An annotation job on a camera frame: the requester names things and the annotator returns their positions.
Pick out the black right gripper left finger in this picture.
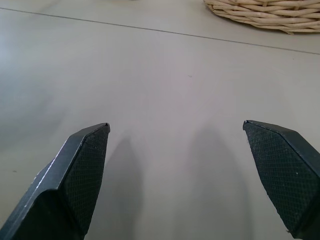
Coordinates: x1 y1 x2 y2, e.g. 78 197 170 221
0 122 111 240

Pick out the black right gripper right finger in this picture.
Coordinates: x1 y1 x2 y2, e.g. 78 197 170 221
242 119 320 240

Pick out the woven wicker basket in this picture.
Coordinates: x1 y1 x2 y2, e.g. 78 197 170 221
203 0 320 35

